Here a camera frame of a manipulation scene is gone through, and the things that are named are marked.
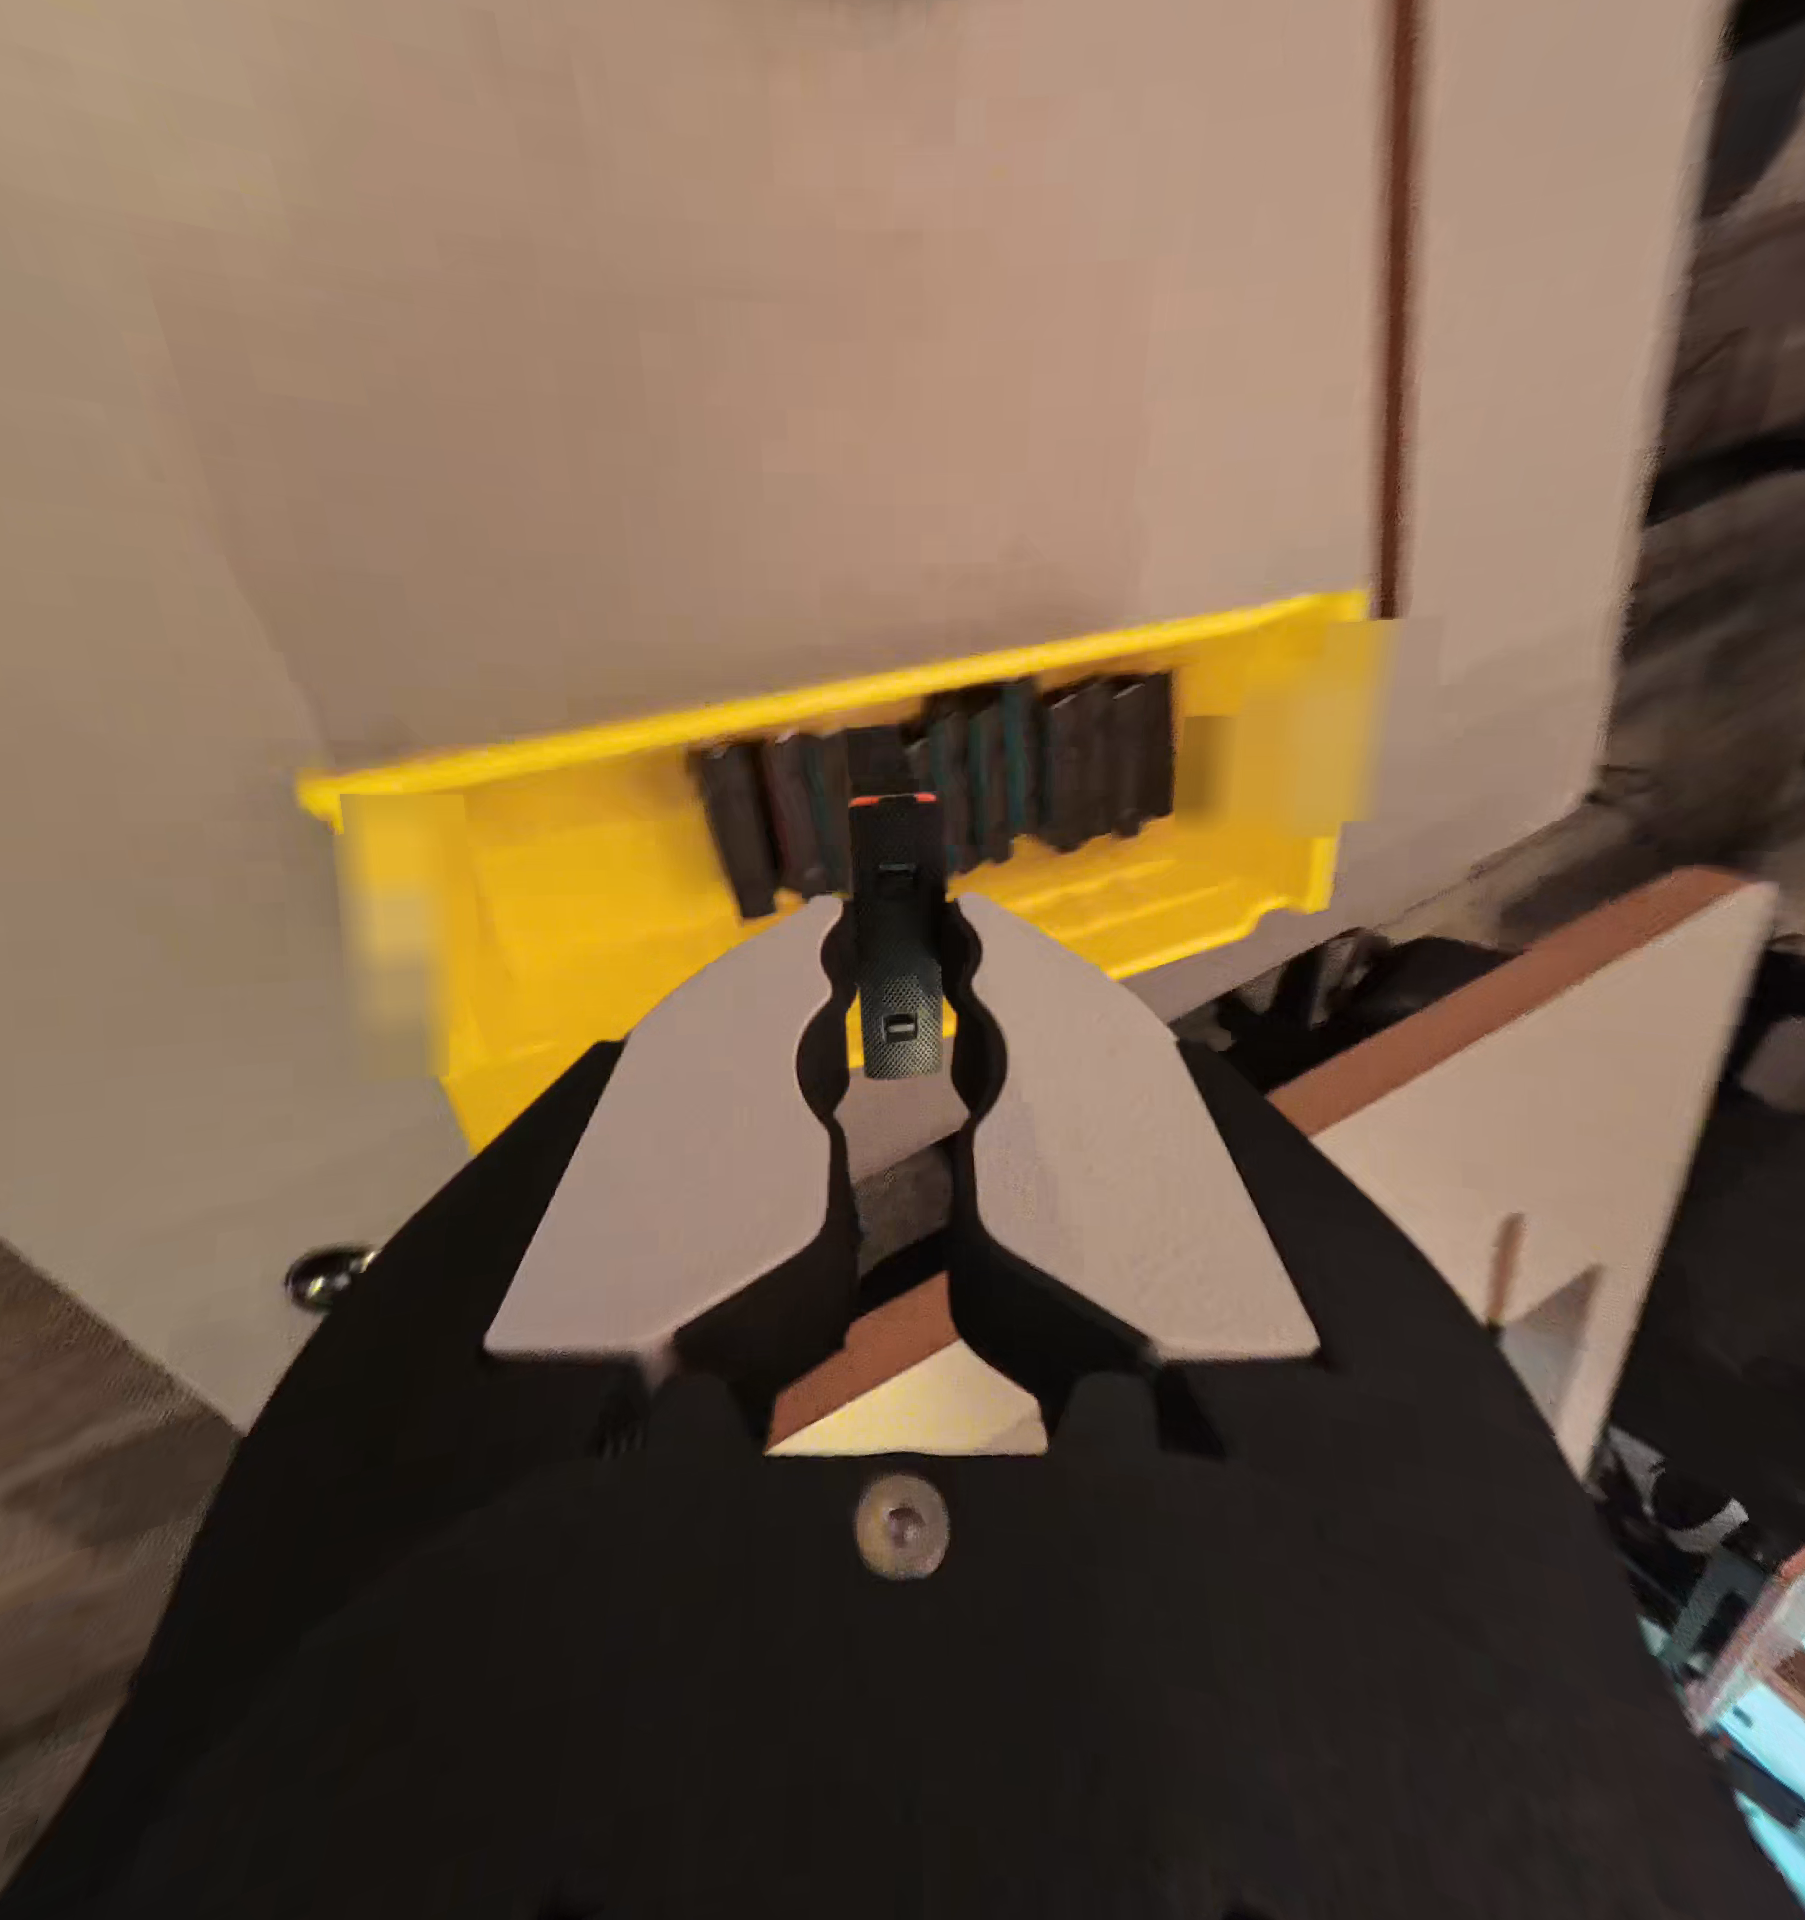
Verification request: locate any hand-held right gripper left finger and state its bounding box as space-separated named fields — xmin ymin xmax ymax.
xmin=483 ymin=895 xmax=866 ymax=1419

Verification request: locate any yellow plastic bin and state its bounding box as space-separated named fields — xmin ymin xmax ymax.
xmin=300 ymin=590 xmax=1372 ymax=1156

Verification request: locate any dark round cable grommet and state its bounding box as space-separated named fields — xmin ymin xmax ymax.
xmin=283 ymin=1247 xmax=383 ymax=1322

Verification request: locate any row of black batteries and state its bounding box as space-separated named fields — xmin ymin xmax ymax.
xmin=690 ymin=672 xmax=1180 ymax=921

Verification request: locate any black battery with orange edge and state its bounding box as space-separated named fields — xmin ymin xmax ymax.
xmin=848 ymin=797 xmax=945 ymax=1083

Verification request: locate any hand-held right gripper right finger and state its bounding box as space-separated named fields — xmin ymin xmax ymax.
xmin=945 ymin=890 xmax=1323 ymax=1426

